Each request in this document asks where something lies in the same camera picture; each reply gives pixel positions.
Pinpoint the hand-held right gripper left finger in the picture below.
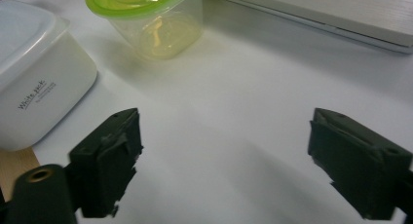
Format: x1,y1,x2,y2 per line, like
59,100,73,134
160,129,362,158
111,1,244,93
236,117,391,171
64,107,144,219

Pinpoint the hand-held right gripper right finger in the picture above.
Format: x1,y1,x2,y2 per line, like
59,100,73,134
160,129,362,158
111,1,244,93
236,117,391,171
307,107,413,221

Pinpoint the clear plastic container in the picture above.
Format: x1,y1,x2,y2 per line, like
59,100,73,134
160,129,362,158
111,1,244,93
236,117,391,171
108,0,205,61

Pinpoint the green container lid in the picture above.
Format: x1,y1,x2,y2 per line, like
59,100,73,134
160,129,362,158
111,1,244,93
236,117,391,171
85,0,200,20

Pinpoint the white plastic storage box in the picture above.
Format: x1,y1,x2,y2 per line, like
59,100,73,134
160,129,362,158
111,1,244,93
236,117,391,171
0,30,98,152

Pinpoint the translucent white box lid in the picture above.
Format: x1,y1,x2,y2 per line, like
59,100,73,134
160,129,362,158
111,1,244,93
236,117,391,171
0,0,71,93

